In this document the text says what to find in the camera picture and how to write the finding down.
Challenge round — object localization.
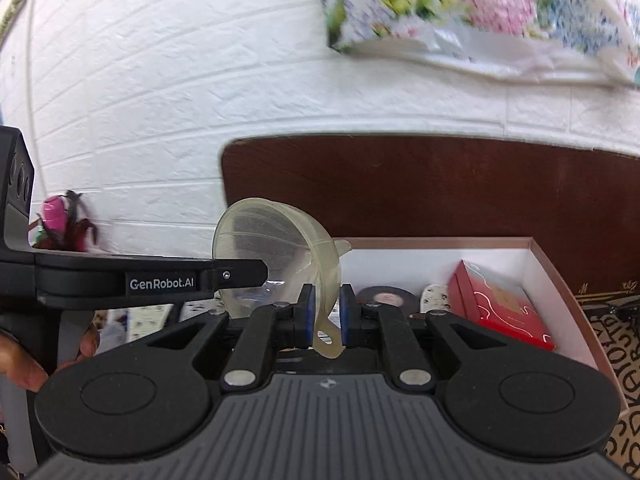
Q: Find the translucent yellow plastic funnel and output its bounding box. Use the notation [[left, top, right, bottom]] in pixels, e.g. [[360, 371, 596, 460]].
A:
[[212, 197, 352, 359]]

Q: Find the person's left hand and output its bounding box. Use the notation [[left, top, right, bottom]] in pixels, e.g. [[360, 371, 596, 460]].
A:
[[0, 326, 101, 394]]

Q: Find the black tape roll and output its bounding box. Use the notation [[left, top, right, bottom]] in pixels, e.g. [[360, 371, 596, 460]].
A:
[[356, 286, 420, 318]]

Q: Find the pink cardboard storage box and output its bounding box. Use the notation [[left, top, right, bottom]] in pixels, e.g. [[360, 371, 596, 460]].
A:
[[336, 237, 629, 416]]

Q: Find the pink water bottle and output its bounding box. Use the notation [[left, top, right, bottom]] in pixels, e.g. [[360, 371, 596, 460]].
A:
[[42, 195, 67, 234]]

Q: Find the white dotted shoe insole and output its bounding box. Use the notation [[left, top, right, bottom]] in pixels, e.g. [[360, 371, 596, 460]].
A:
[[419, 284, 451, 314]]

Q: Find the red gift box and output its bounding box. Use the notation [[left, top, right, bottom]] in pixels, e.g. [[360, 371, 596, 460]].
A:
[[448, 260, 555, 350]]

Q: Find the dark red wooden headboard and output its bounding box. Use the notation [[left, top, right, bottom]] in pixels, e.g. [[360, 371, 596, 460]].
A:
[[221, 136, 639, 295]]

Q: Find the letter-patterned brown tablecloth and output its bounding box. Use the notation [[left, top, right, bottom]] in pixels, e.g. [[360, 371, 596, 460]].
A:
[[582, 295, 640, 479]]

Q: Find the floral plastic bag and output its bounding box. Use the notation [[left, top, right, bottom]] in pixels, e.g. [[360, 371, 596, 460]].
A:
[[320, 0, 639, 87]]

